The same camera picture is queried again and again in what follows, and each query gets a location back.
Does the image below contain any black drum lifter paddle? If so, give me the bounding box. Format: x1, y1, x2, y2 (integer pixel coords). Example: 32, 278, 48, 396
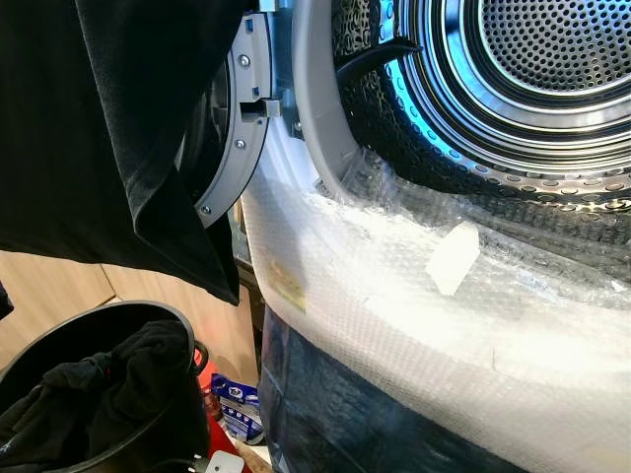
335, 37, 423, 95

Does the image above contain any red box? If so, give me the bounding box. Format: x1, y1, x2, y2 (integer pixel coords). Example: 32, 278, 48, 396
207, 419, 247, 464

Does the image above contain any clear bubble wrap sheet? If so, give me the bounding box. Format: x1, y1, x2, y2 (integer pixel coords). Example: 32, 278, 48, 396
240, 148, 631, 473

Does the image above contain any perforated steel washer drum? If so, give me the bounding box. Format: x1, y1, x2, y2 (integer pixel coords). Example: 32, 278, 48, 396
330, 0, 631, 213

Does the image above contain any black laundry bucket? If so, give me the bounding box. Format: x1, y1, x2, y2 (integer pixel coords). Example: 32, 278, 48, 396
0, 301, 211, 473

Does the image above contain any black garment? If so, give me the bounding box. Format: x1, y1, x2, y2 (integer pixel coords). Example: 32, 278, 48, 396
0, 0, 259, 306

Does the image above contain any grey washer door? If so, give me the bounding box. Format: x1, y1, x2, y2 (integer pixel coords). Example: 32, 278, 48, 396
175, 10, 282, 230

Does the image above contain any white plug adapter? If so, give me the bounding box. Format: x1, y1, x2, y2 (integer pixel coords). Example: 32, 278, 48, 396
202, 450, 245, 473

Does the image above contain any black clothes pile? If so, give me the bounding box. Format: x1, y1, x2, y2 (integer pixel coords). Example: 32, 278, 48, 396
0, 319, 193, 469

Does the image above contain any red-lid bottle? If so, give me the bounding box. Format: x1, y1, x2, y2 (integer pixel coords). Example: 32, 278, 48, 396
195, 357, 226, 423

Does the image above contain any blue white detergent bag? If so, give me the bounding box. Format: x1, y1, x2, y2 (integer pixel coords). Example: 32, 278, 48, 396
210, 372, 265, 446

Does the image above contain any white front-load washing machine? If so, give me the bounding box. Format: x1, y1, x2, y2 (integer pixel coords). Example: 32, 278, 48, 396
229, 0, 631, 473

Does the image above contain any white tape piece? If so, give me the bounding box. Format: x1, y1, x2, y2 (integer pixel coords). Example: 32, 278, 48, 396
426, 221, 481, 297

